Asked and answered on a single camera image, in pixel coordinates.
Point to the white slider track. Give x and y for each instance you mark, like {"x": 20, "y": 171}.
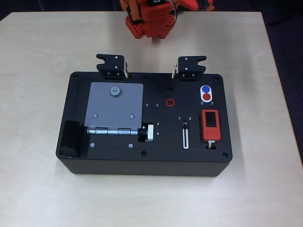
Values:
{"x": 186, "y": 147}

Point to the black and silver knob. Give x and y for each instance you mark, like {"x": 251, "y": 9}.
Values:
{"x": 149, "y": 133}

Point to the red banana socket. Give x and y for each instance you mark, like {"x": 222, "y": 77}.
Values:
{"x": 170, "y": 102}

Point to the grey round door knob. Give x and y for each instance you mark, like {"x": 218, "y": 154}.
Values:
{"x": 115, "y": 90}

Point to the silver metal hinge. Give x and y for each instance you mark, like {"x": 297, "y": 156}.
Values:
{"x": 111, "y": 131}

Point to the blue push button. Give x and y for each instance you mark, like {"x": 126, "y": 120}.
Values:
{"x": 205, "y": 89}

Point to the red display module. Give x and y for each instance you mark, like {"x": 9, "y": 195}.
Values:
{"x": 211, "y": 134}

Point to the black rounded holder block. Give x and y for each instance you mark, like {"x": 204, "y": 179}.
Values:
{"x": 71, "y": 137}

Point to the blue and red buttons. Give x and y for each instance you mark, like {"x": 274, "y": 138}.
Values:
{"x": 206, "y": 101}

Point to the black banana socket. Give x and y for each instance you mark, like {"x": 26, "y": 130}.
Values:
{"x": 170, "y": 89}

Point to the grey hinged door plate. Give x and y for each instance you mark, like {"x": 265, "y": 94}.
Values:
{"x": 113, "y": 106}

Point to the red push button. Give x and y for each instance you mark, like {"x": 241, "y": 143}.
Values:
{"x": 207, "y": 96}

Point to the black task board box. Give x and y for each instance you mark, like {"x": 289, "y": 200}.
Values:
{"x": 165, "y": 142}

